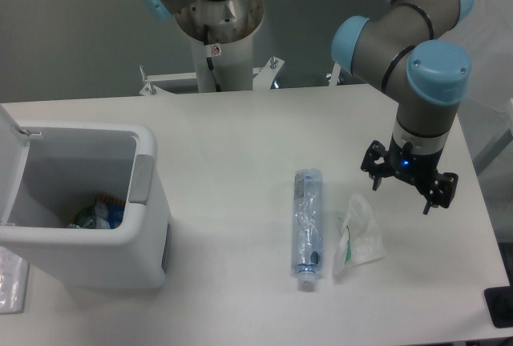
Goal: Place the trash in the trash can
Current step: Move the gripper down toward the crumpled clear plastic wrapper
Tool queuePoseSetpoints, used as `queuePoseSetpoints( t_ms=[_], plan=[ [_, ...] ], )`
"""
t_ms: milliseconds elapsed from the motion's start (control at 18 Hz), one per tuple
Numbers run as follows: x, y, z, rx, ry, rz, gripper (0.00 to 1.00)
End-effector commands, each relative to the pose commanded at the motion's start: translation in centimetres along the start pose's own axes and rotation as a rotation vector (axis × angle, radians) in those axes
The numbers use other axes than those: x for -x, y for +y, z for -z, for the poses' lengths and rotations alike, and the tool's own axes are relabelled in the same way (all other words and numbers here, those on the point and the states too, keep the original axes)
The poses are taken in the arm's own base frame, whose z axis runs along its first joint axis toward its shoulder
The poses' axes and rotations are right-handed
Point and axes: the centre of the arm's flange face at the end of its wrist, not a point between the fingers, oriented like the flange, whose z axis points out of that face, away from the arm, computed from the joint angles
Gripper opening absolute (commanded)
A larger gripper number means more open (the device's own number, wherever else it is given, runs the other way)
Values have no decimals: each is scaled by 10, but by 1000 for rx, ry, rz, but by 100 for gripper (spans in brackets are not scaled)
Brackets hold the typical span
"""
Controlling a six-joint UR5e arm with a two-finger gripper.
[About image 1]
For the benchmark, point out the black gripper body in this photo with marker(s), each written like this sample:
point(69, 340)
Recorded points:
point(416, 170)

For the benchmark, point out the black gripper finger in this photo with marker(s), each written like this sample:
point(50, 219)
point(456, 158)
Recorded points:
point(438, 190)
point(376, 163)

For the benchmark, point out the clear crushed plastic bottle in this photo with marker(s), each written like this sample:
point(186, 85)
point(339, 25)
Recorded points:
point(307, 243)

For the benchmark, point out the white plastic wrapper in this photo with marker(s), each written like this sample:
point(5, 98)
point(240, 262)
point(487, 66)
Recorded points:
point(361, 238)

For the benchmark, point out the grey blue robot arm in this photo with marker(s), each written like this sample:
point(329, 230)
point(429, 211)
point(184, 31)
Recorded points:
point(402, 54)

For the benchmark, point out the white trash can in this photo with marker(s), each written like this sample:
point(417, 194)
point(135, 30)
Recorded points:
point(50, 170)

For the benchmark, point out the black device at edge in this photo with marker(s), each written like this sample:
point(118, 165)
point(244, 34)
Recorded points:
point(499, 304)

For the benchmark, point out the white side cabinet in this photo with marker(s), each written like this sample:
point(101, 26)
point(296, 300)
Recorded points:
point(486, 112)

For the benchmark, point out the blue snack wrapper in bin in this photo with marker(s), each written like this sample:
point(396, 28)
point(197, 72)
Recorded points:
point(108, 211)

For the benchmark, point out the green wrapper in bin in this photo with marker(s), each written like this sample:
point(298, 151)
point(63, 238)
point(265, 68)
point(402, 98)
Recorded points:
point(84, 219)

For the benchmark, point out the clear plastic sheet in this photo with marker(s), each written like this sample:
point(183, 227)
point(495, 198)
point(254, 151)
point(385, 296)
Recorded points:
point(14, 278)

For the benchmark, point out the white metal base frame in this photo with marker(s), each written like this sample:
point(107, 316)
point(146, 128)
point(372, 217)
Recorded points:
point(264, 78)

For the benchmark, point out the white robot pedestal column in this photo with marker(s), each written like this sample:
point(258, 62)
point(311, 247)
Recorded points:
point(221, 35)

